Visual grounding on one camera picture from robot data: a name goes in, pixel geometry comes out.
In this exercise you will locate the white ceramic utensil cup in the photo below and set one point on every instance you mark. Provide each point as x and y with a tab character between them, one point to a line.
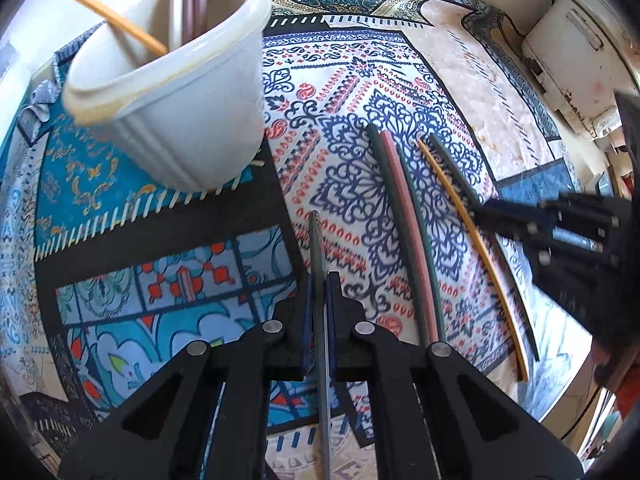
190	110

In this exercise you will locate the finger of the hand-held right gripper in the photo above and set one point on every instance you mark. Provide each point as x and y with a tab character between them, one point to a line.
525	212
515	235

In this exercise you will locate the grey metal chopstick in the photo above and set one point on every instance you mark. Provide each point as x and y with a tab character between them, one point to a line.
316	245

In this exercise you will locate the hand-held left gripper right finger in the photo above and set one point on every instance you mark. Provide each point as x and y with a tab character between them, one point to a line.
334	325

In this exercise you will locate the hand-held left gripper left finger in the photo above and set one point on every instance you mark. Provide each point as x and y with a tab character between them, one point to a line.
304	325

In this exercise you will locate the person's right forearm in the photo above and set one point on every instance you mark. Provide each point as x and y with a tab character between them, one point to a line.
622	380

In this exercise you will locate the white rice cooker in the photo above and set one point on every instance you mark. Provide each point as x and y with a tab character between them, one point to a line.
565	50

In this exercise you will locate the white chopstick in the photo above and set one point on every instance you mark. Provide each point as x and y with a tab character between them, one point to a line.
177	5

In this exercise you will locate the pink chopstick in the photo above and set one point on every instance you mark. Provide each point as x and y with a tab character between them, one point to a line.
190	0
405	200
201	0

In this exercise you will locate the dark green chopstick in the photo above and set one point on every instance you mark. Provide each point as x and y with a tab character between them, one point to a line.
387	185
432	280
450	160

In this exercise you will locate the yellow chopstick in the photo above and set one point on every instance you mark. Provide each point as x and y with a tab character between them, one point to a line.
100	10
480	240

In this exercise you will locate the patterned patchwork mat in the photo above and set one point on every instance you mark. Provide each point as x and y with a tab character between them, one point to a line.
175	270

